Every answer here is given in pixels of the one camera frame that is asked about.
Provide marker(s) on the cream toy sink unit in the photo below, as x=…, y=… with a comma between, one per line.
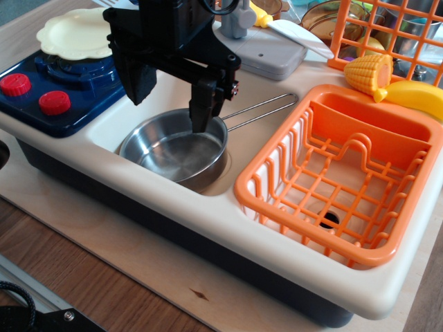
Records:
x=379, y=298

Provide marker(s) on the yellow toy corn cob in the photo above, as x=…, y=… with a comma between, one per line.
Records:
x=369, y=73

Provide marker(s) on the orange plastic drying rack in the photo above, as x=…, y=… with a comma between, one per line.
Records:
x=342, y=175

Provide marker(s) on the small steel saucepan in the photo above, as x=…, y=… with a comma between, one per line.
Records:
x=167, y=146

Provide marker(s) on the yellow toy banana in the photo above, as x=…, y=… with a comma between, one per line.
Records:
x=414, y=95

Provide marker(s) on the grey toy faucet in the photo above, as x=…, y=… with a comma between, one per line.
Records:
x=261, y=50

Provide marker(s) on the red stove knob left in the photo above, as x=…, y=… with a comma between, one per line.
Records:
x=15, y=85

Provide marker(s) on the steel pot behind basket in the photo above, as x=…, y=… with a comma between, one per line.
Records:
x=410, y=24

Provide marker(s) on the red stove knob right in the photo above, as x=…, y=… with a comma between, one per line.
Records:
x=54, y=103

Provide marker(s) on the blue toy stove top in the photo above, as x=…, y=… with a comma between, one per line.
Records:
x=93, y=86

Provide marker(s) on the cream scalloped plastic plate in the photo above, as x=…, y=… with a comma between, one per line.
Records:
x=76, y=35

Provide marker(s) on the amber glass bowl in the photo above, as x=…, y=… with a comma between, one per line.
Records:
x=321, y=17

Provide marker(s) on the orange grid basket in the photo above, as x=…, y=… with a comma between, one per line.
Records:
x=353, y=37

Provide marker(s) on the white yellow toy knife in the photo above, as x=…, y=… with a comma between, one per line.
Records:
x=291, y=31

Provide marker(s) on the red stove knob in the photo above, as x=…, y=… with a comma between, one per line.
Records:
x=54, y=103
x=15, y=85

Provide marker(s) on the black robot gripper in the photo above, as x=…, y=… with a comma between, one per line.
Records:
x=175, y=37

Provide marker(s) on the black metal bracket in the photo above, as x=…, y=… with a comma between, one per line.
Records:
x=66, y=320

